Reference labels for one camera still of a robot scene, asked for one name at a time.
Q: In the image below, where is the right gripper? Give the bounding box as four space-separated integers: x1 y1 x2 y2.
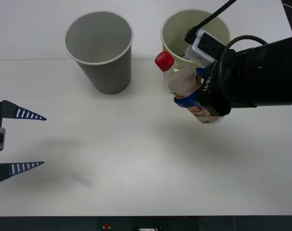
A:
173 51 241 117

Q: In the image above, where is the clear bottle with red cap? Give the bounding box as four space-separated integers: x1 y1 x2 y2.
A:
154 50 225 125

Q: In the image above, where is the yellow-green plastic bin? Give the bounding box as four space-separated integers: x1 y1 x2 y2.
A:
160 9 231 93

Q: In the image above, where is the grey plastic bin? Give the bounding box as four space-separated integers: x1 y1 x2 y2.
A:
64 11 134 95

